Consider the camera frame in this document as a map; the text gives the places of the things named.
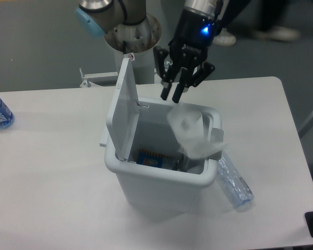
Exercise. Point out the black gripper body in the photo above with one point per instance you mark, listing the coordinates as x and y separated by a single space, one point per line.
192 38

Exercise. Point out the white plastic trash can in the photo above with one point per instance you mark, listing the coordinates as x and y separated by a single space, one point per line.
157 187

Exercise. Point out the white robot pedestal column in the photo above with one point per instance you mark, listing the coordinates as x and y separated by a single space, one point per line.
137 43

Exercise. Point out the blue snack wrapper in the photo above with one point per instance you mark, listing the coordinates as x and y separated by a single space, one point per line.
149 158

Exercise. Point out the white sneaker left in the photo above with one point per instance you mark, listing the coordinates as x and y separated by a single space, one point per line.
224 39

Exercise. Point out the silver foil wrapper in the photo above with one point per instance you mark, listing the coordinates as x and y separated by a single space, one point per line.
175 164

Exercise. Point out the white sneaker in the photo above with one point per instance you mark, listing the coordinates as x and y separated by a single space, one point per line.
277 33
224 39

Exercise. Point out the white sneaker right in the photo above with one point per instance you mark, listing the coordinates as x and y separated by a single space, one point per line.
277 33

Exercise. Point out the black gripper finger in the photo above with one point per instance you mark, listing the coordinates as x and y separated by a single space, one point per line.
188 78
169 75

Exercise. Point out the white left table bracket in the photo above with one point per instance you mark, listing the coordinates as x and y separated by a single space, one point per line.
98 79

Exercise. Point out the clear plastic bag with label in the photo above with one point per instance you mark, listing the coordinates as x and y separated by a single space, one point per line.
198 130

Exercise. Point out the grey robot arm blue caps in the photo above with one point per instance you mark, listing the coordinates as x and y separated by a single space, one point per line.
100 17

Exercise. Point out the white trash can lid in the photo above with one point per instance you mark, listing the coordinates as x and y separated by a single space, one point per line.
123 113

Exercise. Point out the crushed clear plastic bottle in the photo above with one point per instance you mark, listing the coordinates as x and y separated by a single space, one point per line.
233 184

